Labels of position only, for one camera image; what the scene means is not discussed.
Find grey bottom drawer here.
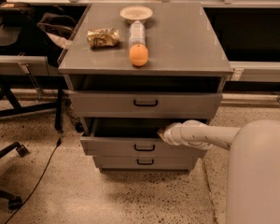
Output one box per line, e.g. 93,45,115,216
93,157,197,171

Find gold foil snack bag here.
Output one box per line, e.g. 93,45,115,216
87,28,119,49

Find grey drawer cabinet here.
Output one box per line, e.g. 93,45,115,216
57,2,233,174

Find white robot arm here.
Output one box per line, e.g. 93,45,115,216
158,119,280,224

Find black box on desk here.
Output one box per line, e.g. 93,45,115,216
0,2,35,26

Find grey drawer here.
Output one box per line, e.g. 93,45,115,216
80,119,206,158
93,157,197,171
69,91,222,119

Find black desk with legs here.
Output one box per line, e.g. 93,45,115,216
0,25,66,130

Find white bowl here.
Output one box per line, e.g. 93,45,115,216
119,6,153,24

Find orange fruit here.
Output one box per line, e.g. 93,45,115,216
129,44,148,66

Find clear plastic bottle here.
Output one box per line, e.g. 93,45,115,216
129,21,146,48

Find black floor cable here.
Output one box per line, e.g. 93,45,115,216
3,133,63,224

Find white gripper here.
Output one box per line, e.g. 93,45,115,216
157,123,184,146

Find dark bag on desk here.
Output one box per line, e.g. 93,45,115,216
37,12,77,49

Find grey top drawer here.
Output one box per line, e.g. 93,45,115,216
69,91,222,119

